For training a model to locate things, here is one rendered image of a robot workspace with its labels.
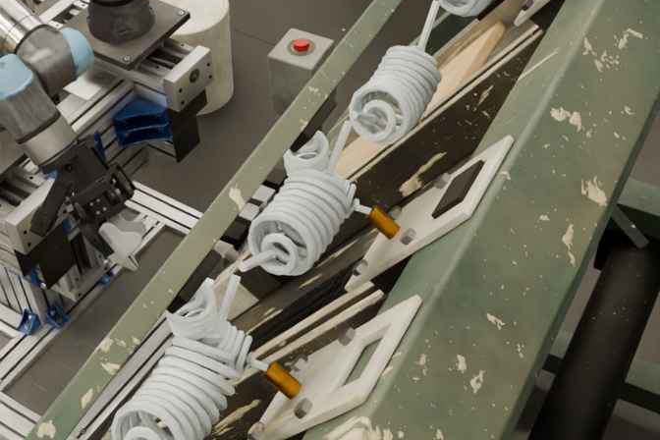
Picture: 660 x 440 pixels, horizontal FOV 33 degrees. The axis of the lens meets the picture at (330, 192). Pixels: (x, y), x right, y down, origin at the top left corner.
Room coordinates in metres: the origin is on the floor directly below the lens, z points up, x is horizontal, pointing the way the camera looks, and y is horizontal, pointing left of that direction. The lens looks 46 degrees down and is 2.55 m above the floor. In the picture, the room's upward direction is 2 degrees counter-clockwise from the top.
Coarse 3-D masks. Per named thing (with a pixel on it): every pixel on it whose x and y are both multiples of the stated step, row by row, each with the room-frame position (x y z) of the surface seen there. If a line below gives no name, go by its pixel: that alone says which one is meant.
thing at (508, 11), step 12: (504, 0) 1.56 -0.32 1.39; (516, 0) 1.55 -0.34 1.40; (492, 12) 1.57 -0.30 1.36; (504, 12) 1.56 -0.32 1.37; (516, 12) 1.55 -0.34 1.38; (480, 24) 1.58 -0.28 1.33; (492, 24) 1.57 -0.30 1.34; (456, 36) 1.64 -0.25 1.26; (468, 36) 1.59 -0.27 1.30; (444, 48) 1.63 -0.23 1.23; (456, 48) 1.60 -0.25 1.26; (444, 60) 1.61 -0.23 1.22; (348, 144) 1.71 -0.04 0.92
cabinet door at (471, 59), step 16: (496, 32) 1.53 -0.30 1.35; (480, 48) 1.48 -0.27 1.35; (448, 64) 1.59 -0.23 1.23; (464, 64) 1.48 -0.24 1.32; (480, 64) 1.45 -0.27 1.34; (448, 80) 1.49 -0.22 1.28; (464, 80) 1.40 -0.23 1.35; (352, 144) 1.69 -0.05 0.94; (368, 144) 1.56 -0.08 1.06; (352, 160) 1.56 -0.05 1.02
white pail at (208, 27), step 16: (160, 0) 3.04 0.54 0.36; (176, 0) 3.03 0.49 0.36; (192, 0) 3.03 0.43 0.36; (208, 0) 3.03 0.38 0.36; (224, 0) 3.01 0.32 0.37; (192, 16) 2.94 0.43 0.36; (208, 16) 2.94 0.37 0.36; (224, 16) 2.93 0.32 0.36; (176, 32) 2.85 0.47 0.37; (192, 32) 2.85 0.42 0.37; (208, 32) 2.87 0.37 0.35; (224, 32) 2.93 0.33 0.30; (208, 48) 2.87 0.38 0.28; (224, 48) 2.92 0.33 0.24; (224, 64) 2.92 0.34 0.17; (224, 80) 2.91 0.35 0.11; (208, 96) 2.87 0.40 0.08; (224, 96) 2.91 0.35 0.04; (208, 112) 2.87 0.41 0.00
